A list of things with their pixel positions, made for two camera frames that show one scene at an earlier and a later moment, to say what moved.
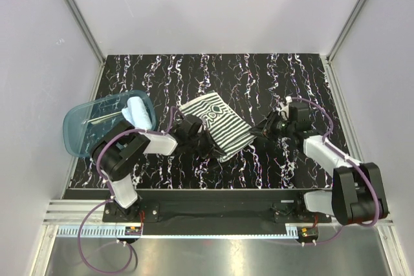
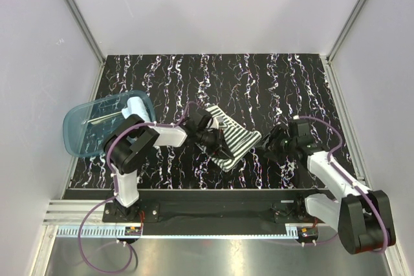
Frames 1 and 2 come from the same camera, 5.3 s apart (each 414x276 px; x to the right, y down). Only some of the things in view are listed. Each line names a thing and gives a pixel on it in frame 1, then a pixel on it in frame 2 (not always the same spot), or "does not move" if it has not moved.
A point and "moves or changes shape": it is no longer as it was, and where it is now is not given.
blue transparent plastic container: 83,124 does not move
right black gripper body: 275,127 to 282,145
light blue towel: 137,114 does not move
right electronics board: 308,233 does not move
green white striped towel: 226,134 moves or changes shape
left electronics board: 132,231 does not move
